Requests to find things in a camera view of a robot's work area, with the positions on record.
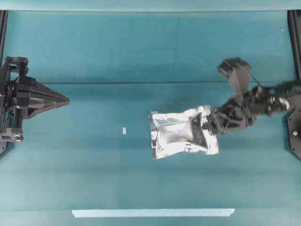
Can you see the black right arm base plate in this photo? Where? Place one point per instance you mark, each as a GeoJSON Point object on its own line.
{"type": "Point", "coordinates": [294, 132]}

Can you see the black right frame rail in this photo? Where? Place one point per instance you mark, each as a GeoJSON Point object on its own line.
{"type": "Point", "coordinates": [294, 25]}

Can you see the silver zip bag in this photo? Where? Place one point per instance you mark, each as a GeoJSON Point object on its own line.
{"type": "Point", "coordinates": [173, 133]}

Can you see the black left frame rail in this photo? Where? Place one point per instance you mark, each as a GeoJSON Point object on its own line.
{"type": "Point", "coordinates": [3, 27]}

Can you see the black frame rail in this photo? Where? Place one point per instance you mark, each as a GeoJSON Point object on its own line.
{"type": "Point", "coordinates": [3, 27]}
{"type": "Point", "coordinates": [294, 25]}

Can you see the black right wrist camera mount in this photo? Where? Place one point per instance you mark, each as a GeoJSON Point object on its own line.
{"type": "Point", "coordinates": [236, 71]}

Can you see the long blue tape strip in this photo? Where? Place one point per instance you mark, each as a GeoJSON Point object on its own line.
{"type": "Point", "coordinates": [139, 213]}

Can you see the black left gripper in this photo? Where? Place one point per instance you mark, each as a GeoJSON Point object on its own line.
{"type": "Point", "coordinates": [27, 95]}

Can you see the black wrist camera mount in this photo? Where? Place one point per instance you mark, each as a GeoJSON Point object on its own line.
{"type": "Point", "coordinates": [236, 71]}
{"type": "Point", "coordinates": [17, 65]}

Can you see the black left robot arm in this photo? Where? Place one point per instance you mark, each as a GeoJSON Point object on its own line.
{"type": "Point", "coordinates": [11, 126]}

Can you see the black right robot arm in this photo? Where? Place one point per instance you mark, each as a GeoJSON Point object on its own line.
{"type": "Point", "coordinates": [276, 99]}

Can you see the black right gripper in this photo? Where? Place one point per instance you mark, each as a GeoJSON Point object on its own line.
{"type": "Point", "coordinates": [236, 114]}

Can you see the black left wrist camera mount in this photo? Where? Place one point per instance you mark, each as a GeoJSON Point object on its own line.
{"type": "Point", "coordinates": [17, 65]}

